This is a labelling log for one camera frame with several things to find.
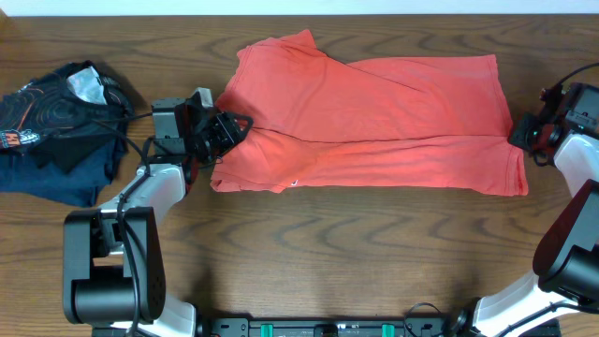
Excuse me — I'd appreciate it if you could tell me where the red t-shirt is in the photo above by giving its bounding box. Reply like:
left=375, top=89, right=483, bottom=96
left=211, top=30, right=529, bottom=197

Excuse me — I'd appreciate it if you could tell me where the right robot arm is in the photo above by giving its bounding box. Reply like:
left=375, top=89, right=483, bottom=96
left=444, top=81, right=598, bottom=336

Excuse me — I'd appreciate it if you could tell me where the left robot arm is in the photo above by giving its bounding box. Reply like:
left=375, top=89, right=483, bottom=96
left=63, top=92, right=254, bottom=336

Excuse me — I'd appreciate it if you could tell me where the black graphic t-shirt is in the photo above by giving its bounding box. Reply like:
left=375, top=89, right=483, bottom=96
left=1, top=61, right=134, bottom=173

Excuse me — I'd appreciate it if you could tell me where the navy blue folded garment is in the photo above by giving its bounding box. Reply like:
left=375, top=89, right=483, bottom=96
left=1, top=140, right=126, bottom=208

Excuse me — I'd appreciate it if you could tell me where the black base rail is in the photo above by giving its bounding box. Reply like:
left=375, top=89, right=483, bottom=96
left=91, top=316, right=562, bottom=337

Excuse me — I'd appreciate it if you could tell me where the small black cable loop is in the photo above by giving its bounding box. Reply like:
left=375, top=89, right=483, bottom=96
left=400, top=301, right=446, bottom=337

